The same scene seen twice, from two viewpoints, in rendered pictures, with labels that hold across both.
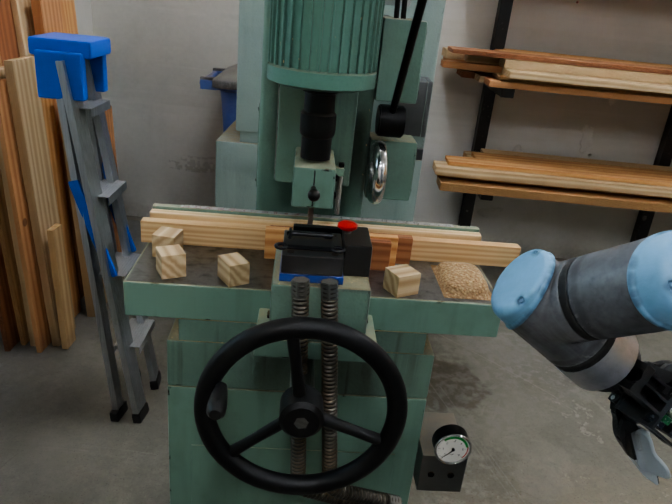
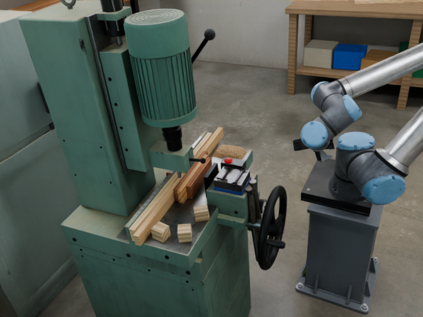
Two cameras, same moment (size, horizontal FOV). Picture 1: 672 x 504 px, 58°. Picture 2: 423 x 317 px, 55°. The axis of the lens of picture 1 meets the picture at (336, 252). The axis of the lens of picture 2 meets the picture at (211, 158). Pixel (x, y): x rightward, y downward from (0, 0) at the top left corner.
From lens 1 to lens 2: 113 cm
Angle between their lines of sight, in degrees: 52
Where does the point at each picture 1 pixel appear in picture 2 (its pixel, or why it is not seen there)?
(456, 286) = (239, 155)
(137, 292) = (191, 255)
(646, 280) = (354, 112)
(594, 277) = (338, 119)
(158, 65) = not seen: outside the picture
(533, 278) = (321, 130)
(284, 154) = (145, 157)
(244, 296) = (213, 217)
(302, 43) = (184, 103)
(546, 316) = (328, 137)
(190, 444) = (210, 296)
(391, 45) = not seen: hidden behind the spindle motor
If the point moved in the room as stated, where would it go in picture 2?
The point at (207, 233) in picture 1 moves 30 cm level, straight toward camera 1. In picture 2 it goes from (158, 215) to (250, 226)
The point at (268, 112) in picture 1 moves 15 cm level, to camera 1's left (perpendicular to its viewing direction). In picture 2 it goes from (112, 144) to (81, 170)
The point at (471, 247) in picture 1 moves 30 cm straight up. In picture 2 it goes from (214, 139) to (208, 70)
